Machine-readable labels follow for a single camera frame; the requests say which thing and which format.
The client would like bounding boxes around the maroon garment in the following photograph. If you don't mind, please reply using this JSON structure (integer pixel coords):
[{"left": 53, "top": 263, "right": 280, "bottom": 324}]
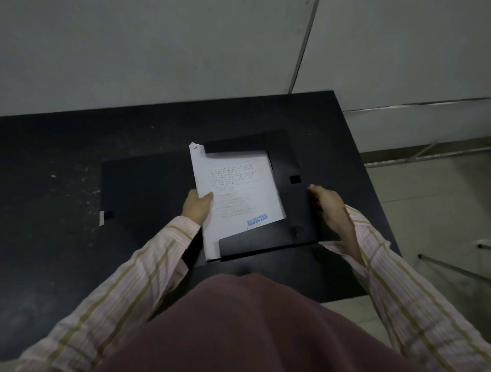
[{"left": 93, "top": 272, "right": 419, "bottom": 372}]

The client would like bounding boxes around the grey metal frame rail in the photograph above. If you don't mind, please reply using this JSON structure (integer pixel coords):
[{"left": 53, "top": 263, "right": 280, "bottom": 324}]
[{"left": 362, "top": 141, "right": 491, "bottom": 169}]

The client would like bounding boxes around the person's left forearm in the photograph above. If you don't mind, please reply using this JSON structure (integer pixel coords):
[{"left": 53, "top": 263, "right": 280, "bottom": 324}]
[{"left": 15, "top": 215, "right": 202, "bottom": 372}]

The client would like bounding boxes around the black flap document folder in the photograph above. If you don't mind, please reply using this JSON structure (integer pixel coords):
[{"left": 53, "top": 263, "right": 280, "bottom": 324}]
[{"left": 100, "top": 129, "right": 323, "bottom": 269}]

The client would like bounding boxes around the thin metal leg bar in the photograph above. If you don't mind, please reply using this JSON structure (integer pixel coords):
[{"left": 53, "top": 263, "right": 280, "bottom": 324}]
[{"left": 418, "top": 253, "right": 491, "bottom": 286}]

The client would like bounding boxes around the white printed paper stack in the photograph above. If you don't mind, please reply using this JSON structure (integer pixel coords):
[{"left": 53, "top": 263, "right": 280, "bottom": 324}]
[{"left": 189, "top": 142, "right": 286, "bottom": 262}]

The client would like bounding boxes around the person's left hand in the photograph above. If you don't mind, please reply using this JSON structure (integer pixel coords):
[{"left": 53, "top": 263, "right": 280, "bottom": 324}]
[{"left": 181, "top": 189, "right": 214, "bottom": 227}]

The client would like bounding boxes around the person's right forearm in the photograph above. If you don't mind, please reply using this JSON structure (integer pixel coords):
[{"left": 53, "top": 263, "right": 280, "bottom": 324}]
[{"left": 319, "top": 204, "right": 491, "bottom": 372}]

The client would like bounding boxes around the person's right hand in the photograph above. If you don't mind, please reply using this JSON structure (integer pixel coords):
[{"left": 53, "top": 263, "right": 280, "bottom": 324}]
[{"left": 308, "top": 184, "right": 350, "bottom": 239}]

